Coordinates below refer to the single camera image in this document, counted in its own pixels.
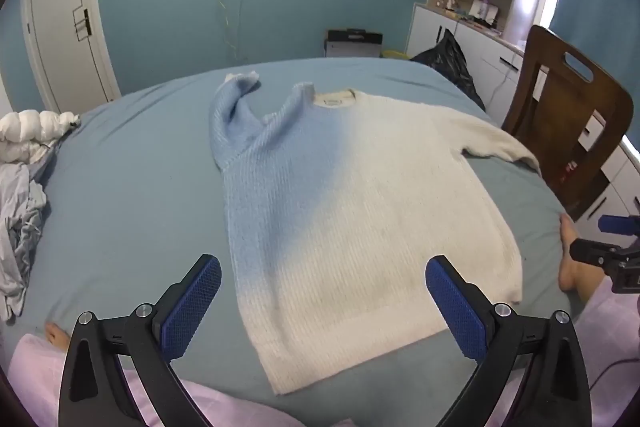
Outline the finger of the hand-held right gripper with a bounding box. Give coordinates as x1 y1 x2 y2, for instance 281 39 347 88
598 214 640 238
570 238 626 265

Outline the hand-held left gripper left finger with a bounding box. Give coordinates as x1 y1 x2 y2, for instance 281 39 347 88
59 253 223 427

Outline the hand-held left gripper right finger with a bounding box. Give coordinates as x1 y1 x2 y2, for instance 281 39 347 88
425 254 593 427

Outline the blue and white knit sweater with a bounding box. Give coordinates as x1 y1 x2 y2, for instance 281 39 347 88
209 72 543 395

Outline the person's right foot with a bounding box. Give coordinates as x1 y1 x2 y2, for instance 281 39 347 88
557 213 608 303

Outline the person's foot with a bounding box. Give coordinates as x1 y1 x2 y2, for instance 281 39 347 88
557 213 608 303
44 322 71 350

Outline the bed with blue sheet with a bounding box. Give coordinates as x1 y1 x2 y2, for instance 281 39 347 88
0 57 576 427

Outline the brown wooden chair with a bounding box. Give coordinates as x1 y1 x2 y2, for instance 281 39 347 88
501 24 635 223

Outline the person's left foot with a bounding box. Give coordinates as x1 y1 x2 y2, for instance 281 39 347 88
44 322 71 350

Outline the grey crumpled cloth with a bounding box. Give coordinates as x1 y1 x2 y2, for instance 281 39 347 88
0 142 63 323

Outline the black plastic bag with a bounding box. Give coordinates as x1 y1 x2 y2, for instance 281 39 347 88
409 28 486 110

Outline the white puffy jacket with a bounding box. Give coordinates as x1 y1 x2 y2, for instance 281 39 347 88
0 109 82 165

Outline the white box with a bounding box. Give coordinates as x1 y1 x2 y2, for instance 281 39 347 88
472 0 499 28

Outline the white lower cabinet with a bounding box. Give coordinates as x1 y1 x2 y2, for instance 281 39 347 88
405 3 640 238

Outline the white door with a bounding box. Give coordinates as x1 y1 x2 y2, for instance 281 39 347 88
20 0 121 115

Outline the dark door handle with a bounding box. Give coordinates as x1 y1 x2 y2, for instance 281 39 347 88
72 8 93 42

